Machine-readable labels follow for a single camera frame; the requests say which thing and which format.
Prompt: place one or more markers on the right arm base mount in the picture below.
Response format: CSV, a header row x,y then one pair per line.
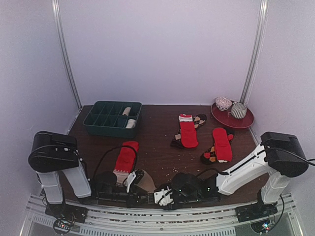
x,y
259,216

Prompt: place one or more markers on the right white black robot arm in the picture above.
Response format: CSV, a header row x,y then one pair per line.
x,y
279,155

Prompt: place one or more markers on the right aluminium frame post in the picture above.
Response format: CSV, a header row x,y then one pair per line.
x,y
258,41

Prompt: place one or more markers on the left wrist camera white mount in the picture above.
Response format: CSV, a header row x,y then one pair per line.
x,y
133,178

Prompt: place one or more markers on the red sock on right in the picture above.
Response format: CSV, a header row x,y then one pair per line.
x,y
222,144

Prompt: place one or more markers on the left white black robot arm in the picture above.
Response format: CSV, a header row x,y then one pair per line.
x,y
53,153

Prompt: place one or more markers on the aluminium frame post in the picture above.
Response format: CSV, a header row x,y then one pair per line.
x,y
258,41
65,57

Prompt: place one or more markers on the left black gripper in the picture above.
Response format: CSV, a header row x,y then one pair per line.
x,y
133,199

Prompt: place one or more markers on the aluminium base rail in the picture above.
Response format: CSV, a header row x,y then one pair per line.
x,y
202,221

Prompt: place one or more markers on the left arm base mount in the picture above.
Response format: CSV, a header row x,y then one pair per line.
x,y
66,216

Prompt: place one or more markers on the red sock with white cuff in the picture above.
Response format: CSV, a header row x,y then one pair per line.
x,y
188,132

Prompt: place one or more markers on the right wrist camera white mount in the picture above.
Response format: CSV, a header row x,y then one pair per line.
x,y
163,197

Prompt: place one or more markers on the green divided organizer tray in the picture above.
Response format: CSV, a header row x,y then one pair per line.
x,y
105,119

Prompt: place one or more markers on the argyle sock at back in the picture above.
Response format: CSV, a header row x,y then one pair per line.
x,y
199,120

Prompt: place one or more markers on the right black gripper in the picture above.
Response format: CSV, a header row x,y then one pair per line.
x,y
169,205

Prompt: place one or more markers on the white dotted bowl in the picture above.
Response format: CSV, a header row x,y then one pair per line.
x,y
223,103

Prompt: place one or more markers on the beige sock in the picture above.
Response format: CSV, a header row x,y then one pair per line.
x,y
143,182
126,111

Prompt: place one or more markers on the red sock near left arm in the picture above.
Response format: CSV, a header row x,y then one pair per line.
x,y
125,161

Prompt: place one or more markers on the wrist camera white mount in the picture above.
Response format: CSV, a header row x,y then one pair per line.
x,y
163,197
133,178

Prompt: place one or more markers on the red plate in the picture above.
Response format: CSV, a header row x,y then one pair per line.
x,y
226,118

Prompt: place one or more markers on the left aluminium frame post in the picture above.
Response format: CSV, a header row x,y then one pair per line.
x,y
65,57

